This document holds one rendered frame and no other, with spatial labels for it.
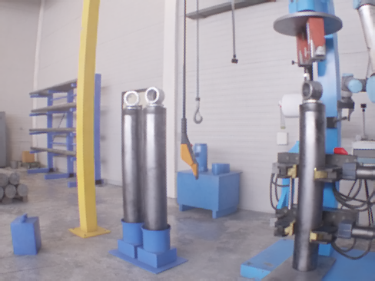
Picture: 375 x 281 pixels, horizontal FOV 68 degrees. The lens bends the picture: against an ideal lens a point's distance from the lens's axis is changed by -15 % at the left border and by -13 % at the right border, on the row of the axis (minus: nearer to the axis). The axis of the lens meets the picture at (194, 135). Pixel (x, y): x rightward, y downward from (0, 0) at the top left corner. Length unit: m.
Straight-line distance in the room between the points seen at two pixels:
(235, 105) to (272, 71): 0.84
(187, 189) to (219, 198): 0.59
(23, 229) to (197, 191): 2.63
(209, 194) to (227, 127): 1.23
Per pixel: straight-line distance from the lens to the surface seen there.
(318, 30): 2.40
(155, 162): 2.82
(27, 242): 3.44
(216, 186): 4.56
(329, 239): 2.50
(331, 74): 2.90
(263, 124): 4.93
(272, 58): 4.97
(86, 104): 3.86
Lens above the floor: 1.27
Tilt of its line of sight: 1 degrees down
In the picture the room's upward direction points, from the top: straight up
